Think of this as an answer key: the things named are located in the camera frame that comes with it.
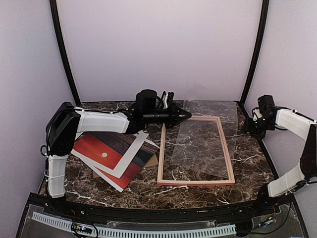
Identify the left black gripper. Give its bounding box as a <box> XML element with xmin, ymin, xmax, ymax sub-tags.
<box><xmin>144</xmin><ymin>102</ymin><xmax>192</xmax><ymax>128</ymax></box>

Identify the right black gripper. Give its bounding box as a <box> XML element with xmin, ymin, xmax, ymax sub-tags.
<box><xmin>241</xmin><ymin>117</ymin><xmax>275</xmax><ymax>140</ymax></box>

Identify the clear acrylic sheet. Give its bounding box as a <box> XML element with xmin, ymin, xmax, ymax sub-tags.
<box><xmin>163</xmin><ymin>101</ymin><xmax>238</xmax><ymax>181</ymax></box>

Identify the brown cardboard backing board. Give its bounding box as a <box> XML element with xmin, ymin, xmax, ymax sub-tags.
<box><xmin>93</xmin><ymin>155</ymin><xmax>158</xmax><ymax>178</ymax></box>

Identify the light wooden picture frame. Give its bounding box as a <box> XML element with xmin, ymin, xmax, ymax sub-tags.
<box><xmin>157</xmin><ymin>115</ymin><xmax>235</xmax><ymax>186</ymax></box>

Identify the red sunset photo print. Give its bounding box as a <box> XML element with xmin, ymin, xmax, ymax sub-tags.
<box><xmin>71</xmin><ymin>132</ymin><xmax>159</xmax><ymax>192</ymax></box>

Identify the white photo mat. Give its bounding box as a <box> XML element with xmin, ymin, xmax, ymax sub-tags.
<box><xmin>71</xmin><ymin>131</ymin><xmax>149</xmax><ymax>178</ymax></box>

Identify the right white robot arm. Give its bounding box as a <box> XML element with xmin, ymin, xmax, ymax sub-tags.
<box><xmin>244</xmin><ymin>95</ymin><xmax>317</xmax><ymax>215</ymax></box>

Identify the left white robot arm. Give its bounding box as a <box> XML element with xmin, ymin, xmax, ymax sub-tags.
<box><xmin>43</xmin><ymin>89</ymin><xmax>192</xmax><ymax>216</ymax></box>

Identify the small circuit board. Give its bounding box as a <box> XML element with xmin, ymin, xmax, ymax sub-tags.
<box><xmin>71</xmin><ymin>223</ymin><xmax>93</xmax><ymax>234</ymax></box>

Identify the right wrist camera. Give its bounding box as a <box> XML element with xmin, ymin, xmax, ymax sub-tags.
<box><xmin>252</xmin><ymin>107</ymin><xmax>263</xmax><ymax>122</ymax></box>

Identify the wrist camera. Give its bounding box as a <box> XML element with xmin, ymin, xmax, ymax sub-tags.
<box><xmin>161</xmin><ymin>91</ymin><xmax>174</xmax><ymax>109</ymax></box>
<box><xmin>252</xmin><ymin>107</ymin><xmax>263</xmax><ymax>122</ymax></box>

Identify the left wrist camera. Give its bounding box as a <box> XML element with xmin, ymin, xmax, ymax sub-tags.
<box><xmin>161</xmin><ymin>91</ymin><xmax>174</xmax><ymax>109</ymax></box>

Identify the right black corner post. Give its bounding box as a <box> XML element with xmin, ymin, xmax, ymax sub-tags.
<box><xmin>239</xmin><ymin>0</ymin><xmax>269</xmax><ymax>105</ymax></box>

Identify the black corner post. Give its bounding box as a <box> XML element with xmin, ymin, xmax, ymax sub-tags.
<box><xmin>49</xmin><ymin>0</ymin><xmax>81</xmax><ymax>106</ymax></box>
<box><xmin>239</xmin><ymin>0</ymin><xmax>269</xmax><ymax>105</ymax></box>

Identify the grey slotted cable duct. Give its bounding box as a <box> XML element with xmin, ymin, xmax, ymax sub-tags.
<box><xmin>31</xmin><ymin>212</ymin><xmax>237</xmax><ymax>238</ymax></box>

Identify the left black corner post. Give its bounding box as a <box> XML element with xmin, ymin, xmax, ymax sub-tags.
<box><xmin>49</xmin><ymin>0</ymin><xmax>81</xmax><ymax>106</ymax></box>

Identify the black front rail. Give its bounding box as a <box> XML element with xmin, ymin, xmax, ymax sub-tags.
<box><xmin>16</xmin><ymin>193</ymin><xmax>309</xmax><ymax>238</ymax></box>

